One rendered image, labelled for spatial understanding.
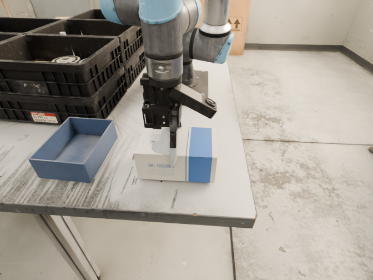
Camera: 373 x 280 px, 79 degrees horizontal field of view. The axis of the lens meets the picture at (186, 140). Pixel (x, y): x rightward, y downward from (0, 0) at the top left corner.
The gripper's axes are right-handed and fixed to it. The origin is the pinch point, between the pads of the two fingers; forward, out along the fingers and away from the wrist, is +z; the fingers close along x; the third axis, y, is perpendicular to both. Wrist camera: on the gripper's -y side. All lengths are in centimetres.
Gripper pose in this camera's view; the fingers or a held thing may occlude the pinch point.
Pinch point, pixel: (177, 148)
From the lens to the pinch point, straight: 60.0
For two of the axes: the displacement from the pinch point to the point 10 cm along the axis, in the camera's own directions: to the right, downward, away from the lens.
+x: -0.7, 6.2, -7.8
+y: -10.0, -0.4, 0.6
